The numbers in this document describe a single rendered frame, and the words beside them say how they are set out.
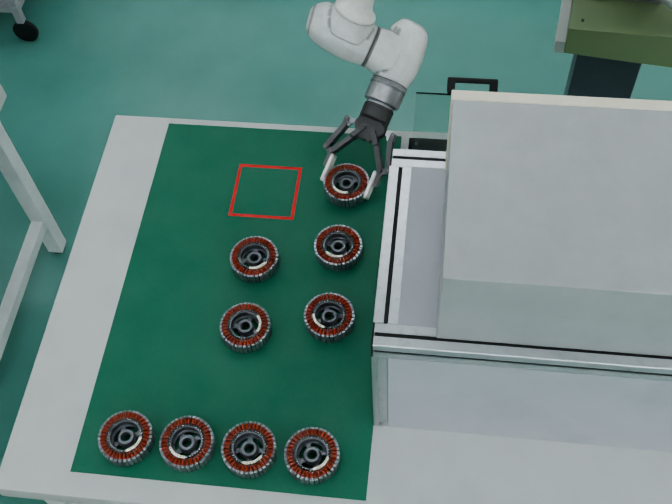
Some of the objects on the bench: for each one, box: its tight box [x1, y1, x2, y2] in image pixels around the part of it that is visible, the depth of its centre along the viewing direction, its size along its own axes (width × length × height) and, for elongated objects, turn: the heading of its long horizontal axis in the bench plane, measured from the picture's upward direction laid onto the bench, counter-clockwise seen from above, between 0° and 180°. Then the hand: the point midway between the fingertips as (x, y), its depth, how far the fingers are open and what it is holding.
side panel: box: [371, 356, 388, 426], centre depth 178 cm, size 28×3×32 cm, turn 175°
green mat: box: [70, 123, 402, 501], centre depth 203 cm, size 94×61×1 cm, turn 175°
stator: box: [304, 292, 355, 343], centre depth 196 cm, size 11×11×4 cm
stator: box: [323, 163, 369, 207], centre depth 215 cm, size 11×11×4 cm
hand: (347, 182), depth 214 cm, fingers closed on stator, 11 cm apart
